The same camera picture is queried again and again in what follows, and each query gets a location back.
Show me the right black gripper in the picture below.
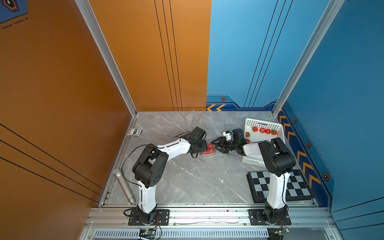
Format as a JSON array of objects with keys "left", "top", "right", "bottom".
[{"left": 211, "top": 136, "right": 239, "bottom": 154}]

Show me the clear plastic clamshell container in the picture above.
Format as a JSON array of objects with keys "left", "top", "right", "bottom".
[{"left": 201, "top": 144, "right": 215, "bottom": 156}]

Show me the white perforated plastic basket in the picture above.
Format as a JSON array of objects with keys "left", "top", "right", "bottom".
[{"left": 241, "top": 117, "right": 286, "bottom": 168}]

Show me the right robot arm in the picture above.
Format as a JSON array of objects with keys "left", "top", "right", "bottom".
[{"left": 211, "top": 129, "right": 296, "bottom": 225}]

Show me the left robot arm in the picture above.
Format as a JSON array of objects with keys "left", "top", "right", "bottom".
[{"left": 133, "top": 127, "right": 208, "bottom": 225}]

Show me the black white checkerboard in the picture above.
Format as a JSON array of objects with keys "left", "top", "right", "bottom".
[{"left": 246, "top": 170, "right": 314, "bottom": 204}]

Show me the grey metal cylinder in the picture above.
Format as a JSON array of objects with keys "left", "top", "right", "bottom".
[{"left": 113, "top": 169, "right": 136, "bottom": 205}]

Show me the right green circuit board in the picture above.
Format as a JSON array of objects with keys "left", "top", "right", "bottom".
[{"left": 274, "top": 228, "right": 290, "bottom": 239}]

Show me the green circuit board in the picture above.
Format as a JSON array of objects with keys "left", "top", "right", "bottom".
[
  {"left": 274, "top": 228, "right": 290, "bottom": 239},
  {"left": 138, "top": 229, "right": 157, "bottom": 240}
]

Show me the left green circuit board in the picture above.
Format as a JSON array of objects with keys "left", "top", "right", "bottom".
[{"left": 138, "top": 229, "right": 157, "bottom": 240}]

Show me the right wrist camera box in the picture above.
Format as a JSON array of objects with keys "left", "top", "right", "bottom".
[{"left": 223, "top": 131, "right": 233, "bottom": 142}]

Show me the clear clamshell near wall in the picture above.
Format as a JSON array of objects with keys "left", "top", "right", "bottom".
[{"left": 185, "top": 110, "right": 200, "bottom": 125}]

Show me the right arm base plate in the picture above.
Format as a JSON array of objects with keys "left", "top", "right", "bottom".
[{"left": 248, "top": 209, "right": 292, "bottom": 226}]

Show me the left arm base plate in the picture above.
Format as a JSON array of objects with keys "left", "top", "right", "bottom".
[{"left": 128, "top": 209, "right": 170, "bottom": 227}]

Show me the aluminium front rail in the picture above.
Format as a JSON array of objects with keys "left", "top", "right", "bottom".
[{"left": 85, "top": 205, "right": 336, "bottom": 229}]

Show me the left aluminium corner post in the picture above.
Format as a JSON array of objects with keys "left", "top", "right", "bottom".
[{"left": 75, "top": 0, "right": 137, "bottom": 118}]

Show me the aluminium corner post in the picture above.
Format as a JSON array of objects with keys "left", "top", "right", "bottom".
[
  {"left": 75, "top": 0, "right": 137, "bottom": 118},
  {"left": 272, "top": 0, "right": 345, "bottom": 117}
]

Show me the right aluminium corner post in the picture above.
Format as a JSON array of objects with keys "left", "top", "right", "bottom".
[{"left": 272, "top": 0, "right": 345, "bottom": 117}]

